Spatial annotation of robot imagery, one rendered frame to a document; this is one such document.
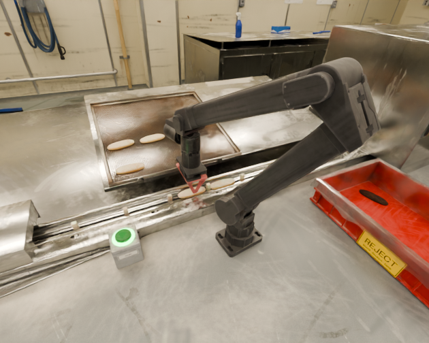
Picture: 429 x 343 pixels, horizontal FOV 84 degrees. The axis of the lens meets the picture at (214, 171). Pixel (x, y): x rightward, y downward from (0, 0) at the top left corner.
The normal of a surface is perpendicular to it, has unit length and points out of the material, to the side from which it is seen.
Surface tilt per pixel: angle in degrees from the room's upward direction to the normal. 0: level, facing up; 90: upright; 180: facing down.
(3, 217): 0
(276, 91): 91
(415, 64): 90
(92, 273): 0
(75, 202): 0
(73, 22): 90
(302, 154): 88
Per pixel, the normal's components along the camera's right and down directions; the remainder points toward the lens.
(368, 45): -0.90, 0.24
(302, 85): -0.72, 0.39
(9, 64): 0.44, 0.56
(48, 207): 0.04, -0.79
